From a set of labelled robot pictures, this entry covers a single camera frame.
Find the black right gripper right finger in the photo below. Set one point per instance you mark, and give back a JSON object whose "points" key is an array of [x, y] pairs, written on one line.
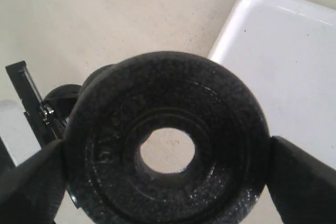
{"points": [[301, 187]]}

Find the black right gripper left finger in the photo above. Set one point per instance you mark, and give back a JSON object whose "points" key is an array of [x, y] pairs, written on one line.
{"points": [[33, 191]]}

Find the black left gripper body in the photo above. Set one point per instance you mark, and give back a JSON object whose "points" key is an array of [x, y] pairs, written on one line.
{"points": [[58, 105]]}

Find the black weight plate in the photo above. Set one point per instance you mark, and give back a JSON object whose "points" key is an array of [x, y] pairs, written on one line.
{"points": [[167, 137]]}

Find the white rectangular plastic tray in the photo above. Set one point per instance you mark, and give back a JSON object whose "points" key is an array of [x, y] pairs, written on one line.
{"points": [[284, 51]]}

